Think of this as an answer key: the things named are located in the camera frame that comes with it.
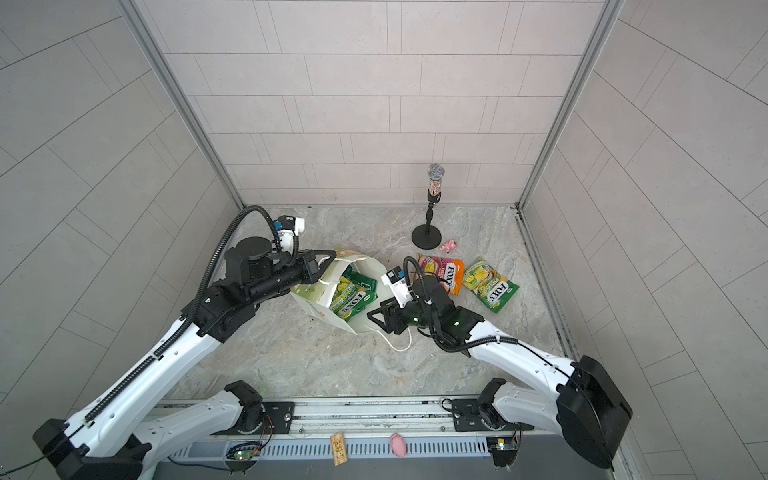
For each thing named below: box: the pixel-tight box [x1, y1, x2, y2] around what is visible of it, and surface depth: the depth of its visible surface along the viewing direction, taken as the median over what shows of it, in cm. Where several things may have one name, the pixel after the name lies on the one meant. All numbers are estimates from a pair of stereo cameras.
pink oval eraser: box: [390, 432, 407, 458], surface depth 68 cm
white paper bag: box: [291, 248, 394, 335], surface depth 84 cm
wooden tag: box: [330, 432, 348, 467], surface depth 68 cm
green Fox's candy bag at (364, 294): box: [337, 266, 378, 322], surface depth 86 cm
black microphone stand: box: [411, 189, 442, 250], surface depth 108 cm
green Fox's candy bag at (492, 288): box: [463, 259, 520, 314], surface depth 94 cm
